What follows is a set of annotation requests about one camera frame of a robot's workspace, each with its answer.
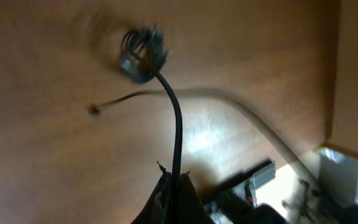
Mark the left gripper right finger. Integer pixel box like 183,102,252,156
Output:
178,171,214,224

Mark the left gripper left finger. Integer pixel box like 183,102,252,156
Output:
131,162,172,224

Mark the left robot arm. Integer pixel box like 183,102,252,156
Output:
133,160,358,223

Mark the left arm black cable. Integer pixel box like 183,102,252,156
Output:
178,87,323,194

